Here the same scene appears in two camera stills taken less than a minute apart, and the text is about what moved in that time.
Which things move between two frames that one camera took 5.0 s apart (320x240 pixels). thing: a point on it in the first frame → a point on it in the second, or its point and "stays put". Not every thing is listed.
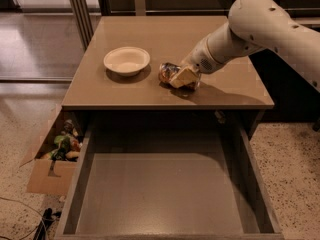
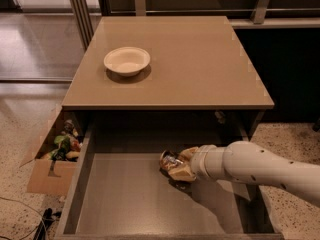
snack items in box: [67, 145] stays put
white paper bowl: [127, 61] stays put
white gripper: [199, 59] → [199, 163]
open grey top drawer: [168, 181] stays put
